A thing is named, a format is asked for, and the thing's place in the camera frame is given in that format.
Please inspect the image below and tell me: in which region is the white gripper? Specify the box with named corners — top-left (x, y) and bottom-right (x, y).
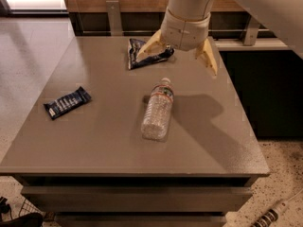
top-left (136, 9), bottom-right (218, 77)

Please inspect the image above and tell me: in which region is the clear plastic water bottle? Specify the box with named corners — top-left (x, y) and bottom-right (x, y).
top-left (141, 78), bottom-right (174, 141)

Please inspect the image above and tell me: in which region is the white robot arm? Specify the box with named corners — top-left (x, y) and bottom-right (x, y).
top-left (136, 0), bottom-right (303, 75)

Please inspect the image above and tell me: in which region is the crumpled blue chip bag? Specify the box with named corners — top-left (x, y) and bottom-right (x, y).
top-left (128, 38), bottom-right (174, 70)

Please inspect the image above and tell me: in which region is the grey drawer cabinet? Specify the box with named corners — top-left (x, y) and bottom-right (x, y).
top-left (1, 37), bottom-right (269, 227)

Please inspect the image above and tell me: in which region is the dark blue snack bar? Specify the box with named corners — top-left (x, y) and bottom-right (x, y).
top-left (44, 86), bottom-right (91, 120)

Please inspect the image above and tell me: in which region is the white power strip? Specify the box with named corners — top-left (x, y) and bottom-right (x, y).
top-left (250, 189), bottom-right (303, 227)

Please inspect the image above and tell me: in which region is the black object bottom left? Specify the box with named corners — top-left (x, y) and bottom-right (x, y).
top-left (0, 197), bottom-right (43, 227)

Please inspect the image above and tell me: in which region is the right metal bracket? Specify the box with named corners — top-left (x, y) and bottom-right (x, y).
top-left (242, 17), bottom-right (260, 46)

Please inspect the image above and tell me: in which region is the metal bracket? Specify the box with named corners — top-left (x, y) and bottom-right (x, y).
top-left (242, 17), bottom-right (260, 46)
top-left (106, 0), bottom-right (123, 36)

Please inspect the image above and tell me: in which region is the left metal bracket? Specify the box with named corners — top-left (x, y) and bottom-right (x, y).
top-left (106, 0), bottom-right (123, 36)

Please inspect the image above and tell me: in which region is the wire basket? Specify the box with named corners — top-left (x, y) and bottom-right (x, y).
top-left (18, 199), bottom-right (42, 217)

